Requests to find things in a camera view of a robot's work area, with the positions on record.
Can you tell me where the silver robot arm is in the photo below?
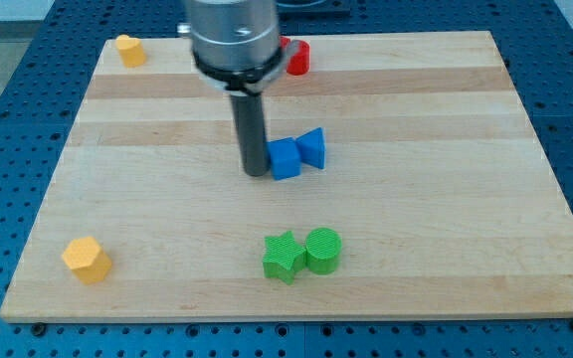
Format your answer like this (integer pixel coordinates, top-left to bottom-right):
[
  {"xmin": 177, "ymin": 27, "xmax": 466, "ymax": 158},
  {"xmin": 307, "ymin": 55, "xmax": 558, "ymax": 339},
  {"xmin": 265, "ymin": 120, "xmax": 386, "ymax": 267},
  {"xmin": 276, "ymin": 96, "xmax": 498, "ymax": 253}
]
[{"xmin": 183, "ymin": 0, "xmax": 301, "ymax": 96}]

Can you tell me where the yellow heart block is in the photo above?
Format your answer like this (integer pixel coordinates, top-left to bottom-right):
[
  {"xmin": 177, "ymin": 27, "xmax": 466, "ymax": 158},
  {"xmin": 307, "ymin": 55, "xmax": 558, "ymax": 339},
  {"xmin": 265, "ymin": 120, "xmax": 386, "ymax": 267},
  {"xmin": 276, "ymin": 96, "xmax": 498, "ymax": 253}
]
[{"xmin": 115, "ymin": 34, "xmax": 147, "ymax": 68}]

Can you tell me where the yellow hexagon block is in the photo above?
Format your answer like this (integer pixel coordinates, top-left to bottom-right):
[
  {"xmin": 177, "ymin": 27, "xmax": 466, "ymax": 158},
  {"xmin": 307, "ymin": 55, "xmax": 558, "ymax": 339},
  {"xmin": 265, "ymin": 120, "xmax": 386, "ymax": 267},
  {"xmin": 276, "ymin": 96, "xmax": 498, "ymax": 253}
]
[{"xmin": 62, "ymin": 236, "xmax": 112, "ymax": 284}]

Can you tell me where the blue cube block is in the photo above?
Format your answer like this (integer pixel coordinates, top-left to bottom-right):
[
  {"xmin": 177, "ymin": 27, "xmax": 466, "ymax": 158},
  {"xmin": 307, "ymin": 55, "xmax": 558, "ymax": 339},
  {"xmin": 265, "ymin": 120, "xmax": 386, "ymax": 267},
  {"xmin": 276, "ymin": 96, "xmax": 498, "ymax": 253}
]
[{"xmin": 268, "ymin": 137, "xmax": 301, "ymax": 180}]

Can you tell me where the blue triangle block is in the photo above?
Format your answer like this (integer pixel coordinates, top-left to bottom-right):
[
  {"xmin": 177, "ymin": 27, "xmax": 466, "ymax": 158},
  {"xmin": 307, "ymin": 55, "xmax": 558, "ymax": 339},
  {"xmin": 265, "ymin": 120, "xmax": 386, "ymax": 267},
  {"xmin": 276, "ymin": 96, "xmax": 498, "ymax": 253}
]
[{"xmin": 295, "ymin": 127, "xmax": 326, "ymax": 169}]

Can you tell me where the green star block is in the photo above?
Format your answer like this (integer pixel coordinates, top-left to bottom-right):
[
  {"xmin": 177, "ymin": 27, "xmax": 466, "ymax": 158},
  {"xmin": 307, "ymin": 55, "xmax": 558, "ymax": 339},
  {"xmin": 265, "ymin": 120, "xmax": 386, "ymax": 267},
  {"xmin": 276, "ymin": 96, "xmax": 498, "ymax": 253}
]
[{"xmin": 262, "ymin": 231, "xmax": 306, "ymax": 285}]

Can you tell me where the green cylinder block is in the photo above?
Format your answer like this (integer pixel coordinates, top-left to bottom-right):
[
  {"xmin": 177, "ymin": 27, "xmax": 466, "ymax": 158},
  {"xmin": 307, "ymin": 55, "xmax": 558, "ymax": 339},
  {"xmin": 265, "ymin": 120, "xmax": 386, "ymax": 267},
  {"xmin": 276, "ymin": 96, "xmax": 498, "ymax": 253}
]
[{"xmin": 305, "ymin": 228, "xmax": 342, "ymax": 274}]

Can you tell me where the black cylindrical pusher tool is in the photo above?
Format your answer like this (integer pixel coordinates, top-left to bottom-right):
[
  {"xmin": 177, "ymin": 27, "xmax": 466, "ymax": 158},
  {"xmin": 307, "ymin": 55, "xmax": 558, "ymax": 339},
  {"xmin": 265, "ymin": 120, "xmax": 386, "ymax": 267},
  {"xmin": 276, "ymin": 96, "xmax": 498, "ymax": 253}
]
[{"xmin": 230, "ymin": 94, "xmax": 270, "ymax": 177}]

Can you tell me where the red cylinder block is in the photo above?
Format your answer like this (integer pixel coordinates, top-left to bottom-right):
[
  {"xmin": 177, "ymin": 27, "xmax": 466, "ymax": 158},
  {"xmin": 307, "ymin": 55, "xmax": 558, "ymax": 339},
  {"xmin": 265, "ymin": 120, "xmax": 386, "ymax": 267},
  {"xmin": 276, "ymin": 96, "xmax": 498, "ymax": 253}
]
[{"xmin": 286, "ymin": 40, "xmax": 310, "ymax": 76}]

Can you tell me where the wooden board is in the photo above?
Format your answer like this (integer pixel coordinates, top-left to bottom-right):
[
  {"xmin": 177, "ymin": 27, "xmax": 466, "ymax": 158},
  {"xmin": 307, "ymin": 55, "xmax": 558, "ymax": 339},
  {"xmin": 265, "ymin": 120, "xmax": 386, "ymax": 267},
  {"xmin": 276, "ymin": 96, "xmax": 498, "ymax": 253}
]
[{"xmin": 0, "ymin": 31, "xmax": 573, "ymax": 323}]

